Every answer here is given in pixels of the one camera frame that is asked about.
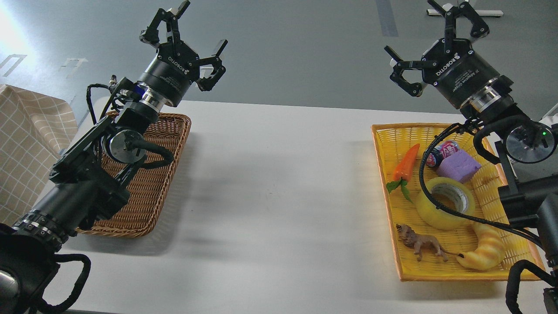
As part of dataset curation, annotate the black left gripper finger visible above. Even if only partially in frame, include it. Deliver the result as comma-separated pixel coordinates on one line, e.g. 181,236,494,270
139,0,190,48
188,39,228,92

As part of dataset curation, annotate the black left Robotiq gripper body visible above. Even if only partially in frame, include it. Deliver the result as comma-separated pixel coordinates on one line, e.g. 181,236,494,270
138,42,200,107

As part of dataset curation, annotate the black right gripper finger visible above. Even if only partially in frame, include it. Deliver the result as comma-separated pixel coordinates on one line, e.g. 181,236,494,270
384,45,439,97
428,0,490,48

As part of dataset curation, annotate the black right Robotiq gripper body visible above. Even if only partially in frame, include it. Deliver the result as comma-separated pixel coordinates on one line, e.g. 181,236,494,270
422,38,514,109

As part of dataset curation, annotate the yellow tape roll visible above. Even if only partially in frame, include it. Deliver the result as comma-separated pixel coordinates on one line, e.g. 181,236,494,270
415,177,476,231

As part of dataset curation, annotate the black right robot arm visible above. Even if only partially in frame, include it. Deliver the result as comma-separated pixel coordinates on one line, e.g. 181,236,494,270
385,0,558,314

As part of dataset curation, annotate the white sleeved forearm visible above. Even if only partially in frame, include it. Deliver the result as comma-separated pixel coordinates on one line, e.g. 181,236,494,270
539,103,558,129

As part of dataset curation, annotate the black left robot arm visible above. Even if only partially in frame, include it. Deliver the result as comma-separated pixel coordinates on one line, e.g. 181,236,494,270
1,0,228,314

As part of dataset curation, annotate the white metal stand base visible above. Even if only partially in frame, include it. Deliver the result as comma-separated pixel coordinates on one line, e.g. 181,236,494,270
426,0,504,18

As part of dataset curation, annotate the brown wicker basket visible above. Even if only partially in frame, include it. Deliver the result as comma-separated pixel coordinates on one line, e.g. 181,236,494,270
76,113,191,238

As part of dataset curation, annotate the orange toy carrot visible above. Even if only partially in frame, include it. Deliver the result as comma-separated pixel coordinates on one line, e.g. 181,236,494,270
385,143,420,203

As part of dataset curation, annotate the purple sponge block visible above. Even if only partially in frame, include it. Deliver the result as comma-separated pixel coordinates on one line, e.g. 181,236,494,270
436,150,482,183

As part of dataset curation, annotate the beige checkered cloth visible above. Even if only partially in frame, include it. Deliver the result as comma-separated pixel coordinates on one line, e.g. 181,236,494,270
0,84,78,225

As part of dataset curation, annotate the brown toy lion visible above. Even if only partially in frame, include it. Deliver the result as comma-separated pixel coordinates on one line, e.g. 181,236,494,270
396,223,464,262

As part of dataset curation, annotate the yellow plastic basket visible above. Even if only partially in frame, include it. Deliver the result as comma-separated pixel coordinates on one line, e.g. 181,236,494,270
371,123,543,281

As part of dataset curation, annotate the yellow toy croissant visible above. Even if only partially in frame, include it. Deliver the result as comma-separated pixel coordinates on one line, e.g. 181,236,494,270
456,222,506,271

